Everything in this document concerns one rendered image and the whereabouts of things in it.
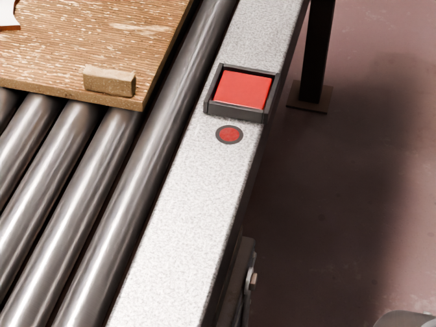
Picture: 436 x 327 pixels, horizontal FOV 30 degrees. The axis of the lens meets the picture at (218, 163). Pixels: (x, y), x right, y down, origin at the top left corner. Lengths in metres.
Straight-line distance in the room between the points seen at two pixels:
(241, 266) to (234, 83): 0.22
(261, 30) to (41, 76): 0.29
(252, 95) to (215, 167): 0.11
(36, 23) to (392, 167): 1.36
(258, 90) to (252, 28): 0.14
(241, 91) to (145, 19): 0.17
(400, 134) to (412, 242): 0.39
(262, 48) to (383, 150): 1.26
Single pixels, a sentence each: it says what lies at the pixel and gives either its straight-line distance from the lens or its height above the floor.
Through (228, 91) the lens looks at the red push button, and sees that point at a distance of 0.95.
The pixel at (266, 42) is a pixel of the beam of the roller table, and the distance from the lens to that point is 1.05.
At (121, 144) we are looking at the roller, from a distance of 0.91.
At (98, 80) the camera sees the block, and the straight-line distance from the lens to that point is 0.92.
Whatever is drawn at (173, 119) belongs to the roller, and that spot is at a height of 0.92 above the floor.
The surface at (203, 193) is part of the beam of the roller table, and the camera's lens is 0.85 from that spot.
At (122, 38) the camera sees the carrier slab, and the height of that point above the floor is 0.94.
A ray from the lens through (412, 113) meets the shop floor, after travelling 2.40.
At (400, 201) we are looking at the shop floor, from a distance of 2.14.
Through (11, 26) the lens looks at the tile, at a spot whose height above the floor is 0.94.
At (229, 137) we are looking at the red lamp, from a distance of 0.91.
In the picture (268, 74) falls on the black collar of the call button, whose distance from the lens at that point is 0.97.
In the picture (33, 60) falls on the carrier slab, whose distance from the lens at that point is 1.00.
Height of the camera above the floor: 1.54
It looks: 45 degrees down
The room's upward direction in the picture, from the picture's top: 2 degrees clockwise
